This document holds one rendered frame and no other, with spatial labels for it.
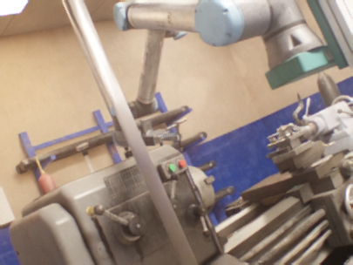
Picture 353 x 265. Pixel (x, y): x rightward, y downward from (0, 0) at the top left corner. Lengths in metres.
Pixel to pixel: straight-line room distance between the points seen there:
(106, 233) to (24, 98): 3.90
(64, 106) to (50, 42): 0.85
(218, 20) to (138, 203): 0.73
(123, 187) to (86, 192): 0.15
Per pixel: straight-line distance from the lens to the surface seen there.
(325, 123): 3.14
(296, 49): 1.40
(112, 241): 1.60
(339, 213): 2.38
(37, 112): 5.36
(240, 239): 2.04
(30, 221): 1.66
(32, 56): 5.64
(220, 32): 1.32
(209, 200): 2.12
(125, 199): 1.67
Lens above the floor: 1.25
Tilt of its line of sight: 3 degrees up
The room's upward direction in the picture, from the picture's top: 24 degrees counter-clockwise
